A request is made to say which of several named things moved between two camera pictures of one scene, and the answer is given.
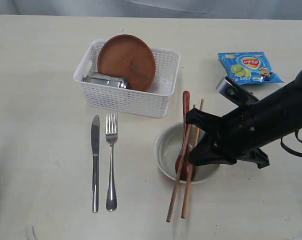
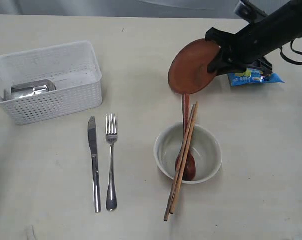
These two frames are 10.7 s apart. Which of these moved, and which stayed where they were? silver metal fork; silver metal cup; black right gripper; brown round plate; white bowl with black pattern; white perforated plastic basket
Moved: white perforated plastic basket; silver metal cup; black right gripper; brown round plate
Stayed: white bowl with black pattern; silver metal fork
